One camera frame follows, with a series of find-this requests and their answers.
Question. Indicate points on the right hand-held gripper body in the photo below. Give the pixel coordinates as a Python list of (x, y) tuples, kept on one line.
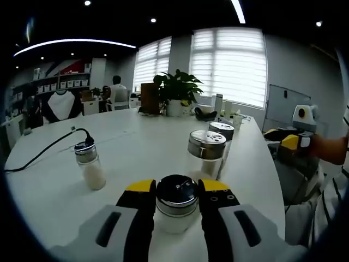
[(306, 120)]

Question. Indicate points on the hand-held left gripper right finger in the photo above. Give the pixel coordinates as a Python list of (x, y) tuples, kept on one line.
[(240, 240)]

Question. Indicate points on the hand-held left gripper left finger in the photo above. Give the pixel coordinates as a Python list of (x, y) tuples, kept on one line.
[(90, 240)]

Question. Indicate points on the large seasoning bottle brown powder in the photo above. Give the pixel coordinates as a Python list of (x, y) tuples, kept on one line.
[(221, 131)]

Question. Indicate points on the small glass seasoning bottle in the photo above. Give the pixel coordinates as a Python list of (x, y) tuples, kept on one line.
[(177, 191), (92, 174)]

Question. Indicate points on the large seasoning bottle white powder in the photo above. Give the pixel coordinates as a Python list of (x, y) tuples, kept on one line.
[(205, 147)]

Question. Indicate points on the white upright box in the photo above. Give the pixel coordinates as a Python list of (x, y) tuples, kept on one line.
[(228, 109)]

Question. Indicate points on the white thermos bottle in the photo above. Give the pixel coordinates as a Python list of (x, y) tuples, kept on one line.
[(219, 105)]

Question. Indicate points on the person's right hand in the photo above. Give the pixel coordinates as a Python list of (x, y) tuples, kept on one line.
[(318, 146)]

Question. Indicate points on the whiteboard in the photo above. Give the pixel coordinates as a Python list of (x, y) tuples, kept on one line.
[(280, 106)]

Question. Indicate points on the white paper cup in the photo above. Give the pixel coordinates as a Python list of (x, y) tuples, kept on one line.
[(237, 122)]

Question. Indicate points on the person in striped shirt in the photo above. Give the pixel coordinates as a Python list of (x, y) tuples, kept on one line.
[(330, 202)]

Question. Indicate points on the wide window white blinds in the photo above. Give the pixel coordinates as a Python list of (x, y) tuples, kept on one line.
[(229, 68)]

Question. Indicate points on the white cup with yellow tag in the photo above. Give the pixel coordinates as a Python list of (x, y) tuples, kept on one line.
[(186, 109)]

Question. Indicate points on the green potted plant white pot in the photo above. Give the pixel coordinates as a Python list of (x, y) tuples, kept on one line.
[(177, 84)]

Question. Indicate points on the white led ceiling strip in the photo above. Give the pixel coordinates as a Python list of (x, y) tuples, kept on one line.
[(73, 41), (238, 12)]

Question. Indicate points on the brown cardboard box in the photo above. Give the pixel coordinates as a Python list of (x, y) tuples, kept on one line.
[(86, 96), (148, 98)]

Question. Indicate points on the black and white raglan shirt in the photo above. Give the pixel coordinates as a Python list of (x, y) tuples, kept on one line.
[(61, 105)]

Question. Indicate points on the narrow window white blinds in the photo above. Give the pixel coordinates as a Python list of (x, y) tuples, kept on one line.
[(151, 65)]

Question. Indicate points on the white mesh office chair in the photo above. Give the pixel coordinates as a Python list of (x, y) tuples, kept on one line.
[(121, 99)]

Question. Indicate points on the small green desk plant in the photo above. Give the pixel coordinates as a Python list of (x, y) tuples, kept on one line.
[(95, 91)]

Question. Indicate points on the wall shelf with white bins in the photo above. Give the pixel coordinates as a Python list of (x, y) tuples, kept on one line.
[(73, 83)]

